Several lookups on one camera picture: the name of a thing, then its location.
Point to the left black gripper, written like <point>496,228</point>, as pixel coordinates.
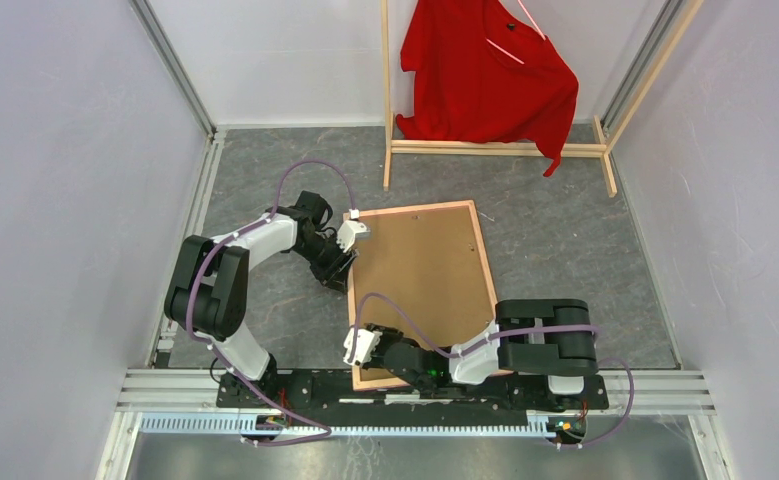
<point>335,275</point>

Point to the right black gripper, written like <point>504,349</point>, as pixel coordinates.
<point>388,333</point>

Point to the pink wooden picture frame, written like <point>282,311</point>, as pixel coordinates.
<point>352,311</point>

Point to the brown cardboard backing board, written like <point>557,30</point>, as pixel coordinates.
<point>429,265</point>

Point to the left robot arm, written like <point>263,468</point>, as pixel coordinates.
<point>207,293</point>

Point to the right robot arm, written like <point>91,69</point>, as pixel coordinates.
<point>553,338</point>

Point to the red t-shirt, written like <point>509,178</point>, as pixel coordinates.
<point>464,91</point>

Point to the wooden clothes rack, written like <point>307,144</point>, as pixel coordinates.
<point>666,32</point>

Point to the pink clothes hanger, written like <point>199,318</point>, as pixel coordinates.
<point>511,31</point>

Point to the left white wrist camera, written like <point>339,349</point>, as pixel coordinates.
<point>351,230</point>

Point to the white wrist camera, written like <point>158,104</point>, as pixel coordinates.
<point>359,345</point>
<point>351,230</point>

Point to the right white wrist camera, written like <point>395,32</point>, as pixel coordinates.
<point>359,345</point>

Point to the white slotted cable duct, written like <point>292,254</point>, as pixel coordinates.
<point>257,425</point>

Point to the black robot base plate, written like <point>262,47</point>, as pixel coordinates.
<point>328,397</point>

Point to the aluminium rail frame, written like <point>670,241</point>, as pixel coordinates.
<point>659,394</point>

